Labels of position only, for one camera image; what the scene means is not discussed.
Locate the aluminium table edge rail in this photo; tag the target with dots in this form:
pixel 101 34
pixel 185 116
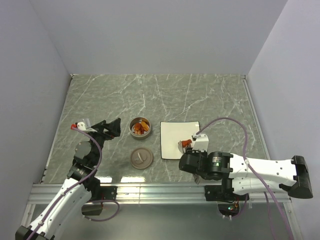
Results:
pixel 134 193

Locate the beige round lid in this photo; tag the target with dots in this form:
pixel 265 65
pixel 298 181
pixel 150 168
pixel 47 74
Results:
pixel 141 158

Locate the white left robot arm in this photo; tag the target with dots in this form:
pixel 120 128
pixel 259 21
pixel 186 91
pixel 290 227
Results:
pixel 80 186

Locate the orange chicken drumstick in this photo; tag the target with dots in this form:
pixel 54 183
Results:
pixel 140 128

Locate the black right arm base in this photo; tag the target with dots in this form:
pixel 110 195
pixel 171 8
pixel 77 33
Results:
pixel 223 192

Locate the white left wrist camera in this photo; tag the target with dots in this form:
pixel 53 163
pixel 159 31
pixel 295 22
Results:
pixel 83 125

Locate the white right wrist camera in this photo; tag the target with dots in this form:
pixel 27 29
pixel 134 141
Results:
pixel 200 142

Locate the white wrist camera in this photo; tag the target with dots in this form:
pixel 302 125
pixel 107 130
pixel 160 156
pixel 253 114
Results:
pixel 83 125
pixel 200 142

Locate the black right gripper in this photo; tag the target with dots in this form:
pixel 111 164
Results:
pixel 189 150

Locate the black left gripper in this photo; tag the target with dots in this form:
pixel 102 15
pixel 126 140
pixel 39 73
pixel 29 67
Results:
pixel 113 127

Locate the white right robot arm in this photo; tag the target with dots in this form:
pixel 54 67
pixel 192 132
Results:
pixel 239 177

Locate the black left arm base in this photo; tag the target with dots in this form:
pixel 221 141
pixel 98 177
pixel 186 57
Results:
pixel 104 195

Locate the white rectangular plate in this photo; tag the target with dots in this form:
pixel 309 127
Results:
pixel 171 133

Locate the beige round container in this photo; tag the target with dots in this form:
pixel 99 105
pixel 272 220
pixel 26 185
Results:
pixel 137 120

